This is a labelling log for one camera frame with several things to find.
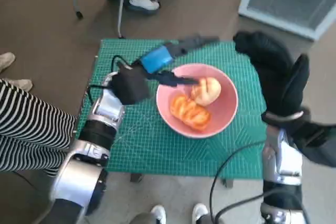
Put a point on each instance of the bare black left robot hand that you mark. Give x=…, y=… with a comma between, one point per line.
x=157, y=58

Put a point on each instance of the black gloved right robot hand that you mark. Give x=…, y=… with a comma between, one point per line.
x=278, y=82

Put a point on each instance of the round toy bread bun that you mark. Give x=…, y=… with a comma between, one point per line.
x=208, y=93

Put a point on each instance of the long striped toy bread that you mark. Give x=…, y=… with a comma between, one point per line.
x=189, y=112

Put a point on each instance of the pink bowl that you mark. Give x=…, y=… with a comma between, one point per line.
x=225, y=119

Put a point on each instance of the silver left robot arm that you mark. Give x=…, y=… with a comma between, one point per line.
x=78, y=176

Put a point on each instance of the grey office chair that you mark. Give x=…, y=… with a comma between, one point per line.
x=121, y=11

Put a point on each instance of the green cutting mat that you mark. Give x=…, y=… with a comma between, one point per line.
x=157, y=153

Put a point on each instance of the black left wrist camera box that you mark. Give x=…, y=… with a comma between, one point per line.
x=130, y=87

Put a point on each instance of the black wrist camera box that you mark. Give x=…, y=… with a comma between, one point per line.
x=130, y=87
x=320, y=148

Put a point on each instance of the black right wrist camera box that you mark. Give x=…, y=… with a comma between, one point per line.
x=320, y=148

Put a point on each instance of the metal table bracket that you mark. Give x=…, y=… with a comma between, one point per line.
x=228, y=183
x=137, y=177

